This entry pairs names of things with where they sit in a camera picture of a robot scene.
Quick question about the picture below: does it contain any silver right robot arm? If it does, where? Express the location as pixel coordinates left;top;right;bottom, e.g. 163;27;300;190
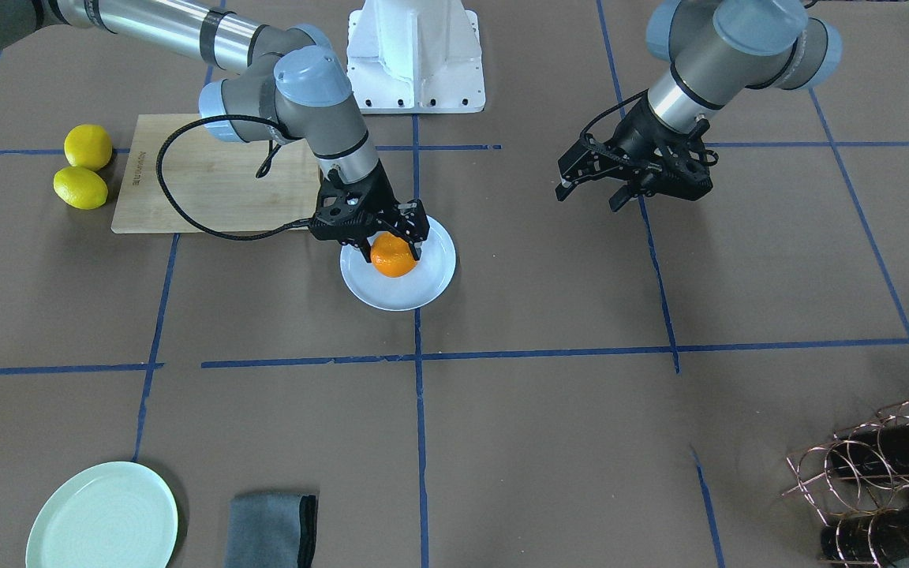
0;1;432;262

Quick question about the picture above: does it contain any copper wire bottle rack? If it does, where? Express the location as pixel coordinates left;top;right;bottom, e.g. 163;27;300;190
785;399;909;567

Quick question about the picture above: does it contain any lower yellow lemon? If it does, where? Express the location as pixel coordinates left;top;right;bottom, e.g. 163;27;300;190
53;166;109;210

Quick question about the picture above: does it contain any upper yellow lemon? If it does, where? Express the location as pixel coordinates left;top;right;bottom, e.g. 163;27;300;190
62;125;114;171

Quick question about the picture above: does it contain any yellow lemon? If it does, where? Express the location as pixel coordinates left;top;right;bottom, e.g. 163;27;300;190
62;125;114;171
53;166;109;210

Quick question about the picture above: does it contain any light green plate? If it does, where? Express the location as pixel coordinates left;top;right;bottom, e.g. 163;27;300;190
25;461;179;567

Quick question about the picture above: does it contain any grey folded cloth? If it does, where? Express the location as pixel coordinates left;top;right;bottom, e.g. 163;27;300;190
223;491;319;567

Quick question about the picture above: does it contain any dark wine bottle upper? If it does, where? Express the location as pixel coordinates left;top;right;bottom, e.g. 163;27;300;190
829;423;909;481

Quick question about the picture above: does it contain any white round plate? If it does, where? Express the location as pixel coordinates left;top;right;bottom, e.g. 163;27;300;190
339;215;457;312

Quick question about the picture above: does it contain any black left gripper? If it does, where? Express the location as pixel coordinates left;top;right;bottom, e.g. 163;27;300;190
555;99;717;213

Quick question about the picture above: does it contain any orange fruit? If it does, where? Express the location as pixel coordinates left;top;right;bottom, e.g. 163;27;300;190
369;231;418;279

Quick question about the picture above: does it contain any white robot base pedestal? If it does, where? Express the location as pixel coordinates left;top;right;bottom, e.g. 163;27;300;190
346;1;487;115

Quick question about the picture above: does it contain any wooden cutting board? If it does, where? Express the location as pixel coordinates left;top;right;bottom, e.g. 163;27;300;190
111;113;321;234

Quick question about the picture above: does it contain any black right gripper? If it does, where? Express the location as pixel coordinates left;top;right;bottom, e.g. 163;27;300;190
309;166;430;263

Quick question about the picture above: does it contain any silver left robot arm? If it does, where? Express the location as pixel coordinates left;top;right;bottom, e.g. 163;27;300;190
555;1;844;211

